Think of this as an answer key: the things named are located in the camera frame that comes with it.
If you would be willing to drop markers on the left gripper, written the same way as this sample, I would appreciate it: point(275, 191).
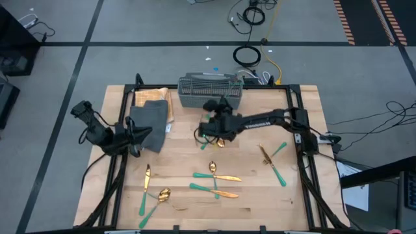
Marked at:
point(123, 139)

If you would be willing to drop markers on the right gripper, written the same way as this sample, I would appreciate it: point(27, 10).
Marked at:
point(227, 125)

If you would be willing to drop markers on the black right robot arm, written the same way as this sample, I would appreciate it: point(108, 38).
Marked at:
point(260, 125)

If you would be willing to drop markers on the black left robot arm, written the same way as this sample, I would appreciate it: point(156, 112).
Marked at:
point(94, 130)

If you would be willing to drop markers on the grey plastic cutlery basket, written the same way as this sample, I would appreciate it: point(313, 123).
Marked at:
point(195, 97)

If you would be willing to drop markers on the grey cloth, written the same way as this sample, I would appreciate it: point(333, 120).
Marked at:
point(152, 120)

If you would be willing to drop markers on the black floor box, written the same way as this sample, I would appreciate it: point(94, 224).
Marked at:
point(6, 104)

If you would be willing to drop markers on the white power adapter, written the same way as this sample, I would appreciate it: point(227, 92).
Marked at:
point(29, 22)

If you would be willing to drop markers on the black furniture unit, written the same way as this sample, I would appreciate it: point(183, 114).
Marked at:
point(13, 39)

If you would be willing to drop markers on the white paper sheet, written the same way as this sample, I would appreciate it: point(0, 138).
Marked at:
point(356, 195)

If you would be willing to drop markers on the black desk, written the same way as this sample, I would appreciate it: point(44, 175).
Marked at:
point(373, 177)

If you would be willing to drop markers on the grey equipment box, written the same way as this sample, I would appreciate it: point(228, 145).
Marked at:
point(406, 208)

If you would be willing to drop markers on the red object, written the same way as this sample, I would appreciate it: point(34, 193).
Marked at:
point(395, 231)

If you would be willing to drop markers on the black aluminium table frame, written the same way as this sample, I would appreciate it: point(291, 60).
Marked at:
point(276, 87)

